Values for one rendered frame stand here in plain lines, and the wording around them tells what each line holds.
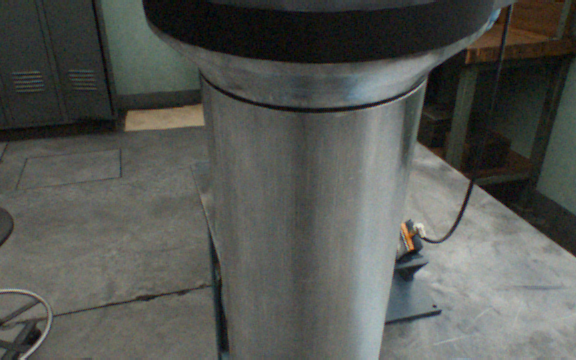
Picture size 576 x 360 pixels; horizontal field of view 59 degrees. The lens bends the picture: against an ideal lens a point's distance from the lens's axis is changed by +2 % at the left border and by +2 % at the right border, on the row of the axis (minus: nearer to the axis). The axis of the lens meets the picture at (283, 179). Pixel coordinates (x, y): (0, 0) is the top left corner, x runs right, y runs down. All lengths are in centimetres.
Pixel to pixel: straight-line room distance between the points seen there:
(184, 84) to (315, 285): 393
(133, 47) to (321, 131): 387
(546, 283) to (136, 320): 147
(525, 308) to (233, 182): 73
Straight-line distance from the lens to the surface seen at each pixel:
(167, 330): 196
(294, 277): 20
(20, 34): 354
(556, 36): 250
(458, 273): 91
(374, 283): 22
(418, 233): 72
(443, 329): 80
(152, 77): 408
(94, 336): 201
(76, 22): 344
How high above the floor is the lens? 133
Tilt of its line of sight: 28 degrees down
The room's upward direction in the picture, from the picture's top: straight up
